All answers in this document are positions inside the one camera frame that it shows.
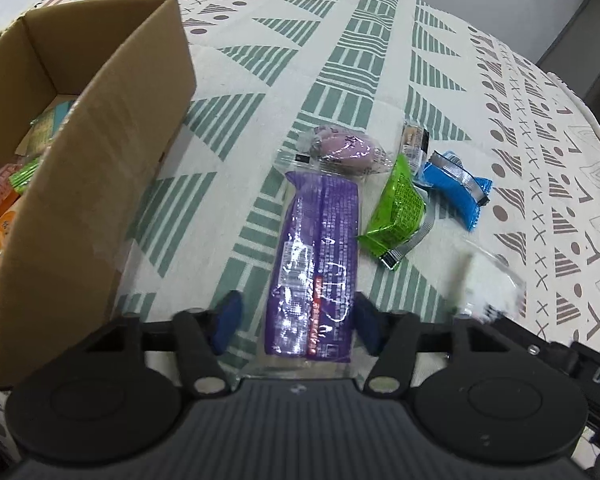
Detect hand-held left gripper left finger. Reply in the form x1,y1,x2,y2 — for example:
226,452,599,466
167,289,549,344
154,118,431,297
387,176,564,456
77,290,244,397

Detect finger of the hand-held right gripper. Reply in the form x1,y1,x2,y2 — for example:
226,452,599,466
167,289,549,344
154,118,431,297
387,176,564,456
482,309,577,363

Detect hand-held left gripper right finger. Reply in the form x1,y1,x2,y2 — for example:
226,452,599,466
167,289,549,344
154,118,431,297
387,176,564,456
354,291,518,395

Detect black white snack packet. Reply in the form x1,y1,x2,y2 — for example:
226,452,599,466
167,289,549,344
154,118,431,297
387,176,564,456
452,242,527,322

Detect purple bread packet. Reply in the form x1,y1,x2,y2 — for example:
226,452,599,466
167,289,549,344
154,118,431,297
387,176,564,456
245,162,365,380

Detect lime green snack packet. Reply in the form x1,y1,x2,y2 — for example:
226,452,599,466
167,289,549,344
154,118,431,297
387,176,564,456
357,154,436,273

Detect blue snack packet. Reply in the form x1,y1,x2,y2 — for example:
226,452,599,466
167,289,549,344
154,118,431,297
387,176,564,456
414,150,495,232

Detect purple pastry packet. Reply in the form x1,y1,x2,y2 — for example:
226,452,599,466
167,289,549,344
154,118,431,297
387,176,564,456
275,123,399,179

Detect brown cardboard box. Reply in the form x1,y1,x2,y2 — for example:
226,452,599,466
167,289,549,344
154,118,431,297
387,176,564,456
0,0,199,392

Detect small brown snack packet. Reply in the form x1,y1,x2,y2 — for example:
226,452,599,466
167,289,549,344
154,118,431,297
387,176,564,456
400,121,431,166

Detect yellow biscuit packet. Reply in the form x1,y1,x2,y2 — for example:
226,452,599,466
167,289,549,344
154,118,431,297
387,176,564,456
0,195,24,302

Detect green orange snack packet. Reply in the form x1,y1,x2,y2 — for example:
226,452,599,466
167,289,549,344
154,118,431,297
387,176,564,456
14,100,79,157

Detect white bed sheet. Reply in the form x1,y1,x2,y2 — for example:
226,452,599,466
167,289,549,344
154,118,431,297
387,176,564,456
0,0,96,54

